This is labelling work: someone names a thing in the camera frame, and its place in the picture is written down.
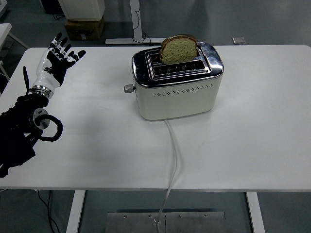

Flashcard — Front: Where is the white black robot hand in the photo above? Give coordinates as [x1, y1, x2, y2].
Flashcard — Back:
[33, 32, 87, 89]

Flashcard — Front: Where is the white toaster power cord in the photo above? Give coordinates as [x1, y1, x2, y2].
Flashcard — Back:
[155, 119, 182, 233]

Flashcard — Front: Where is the white T-shaped table stand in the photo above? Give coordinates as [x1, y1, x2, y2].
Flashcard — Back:
[105, 0, 167, 46]

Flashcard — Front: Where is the black box on floor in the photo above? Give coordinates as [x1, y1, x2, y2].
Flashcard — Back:
[40, 0, 65, 15]

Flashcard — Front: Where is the grey metal plate with screws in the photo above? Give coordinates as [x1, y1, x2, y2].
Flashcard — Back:
[106, 211, 226, 233]

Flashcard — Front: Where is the brown cardboard box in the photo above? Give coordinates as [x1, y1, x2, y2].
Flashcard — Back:
[64, 16, 105, 41]

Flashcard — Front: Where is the black cable on stand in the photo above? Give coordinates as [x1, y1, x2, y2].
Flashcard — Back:
[132, 0, 153, 46]

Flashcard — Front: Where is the black cable under table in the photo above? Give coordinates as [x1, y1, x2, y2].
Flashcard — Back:
[36, 189, 60, 233]

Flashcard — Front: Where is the white box-shaped appliance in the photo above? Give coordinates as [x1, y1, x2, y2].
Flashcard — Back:
[57, 0, 106, 21]

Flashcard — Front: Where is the white side table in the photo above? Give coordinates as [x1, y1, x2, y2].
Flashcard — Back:
[0, 22, 31, 58]

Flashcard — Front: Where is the brown bread slice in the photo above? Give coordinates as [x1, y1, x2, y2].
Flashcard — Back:
[159, 33, 199, 65]

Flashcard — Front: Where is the cream chrome two-slot toaster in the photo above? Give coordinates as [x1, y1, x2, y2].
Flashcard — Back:
[123, 41, 225, 121]

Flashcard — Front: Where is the white table leg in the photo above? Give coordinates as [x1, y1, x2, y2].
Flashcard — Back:
[65, 190, 86, 233]
[245, 192, 266, 233]

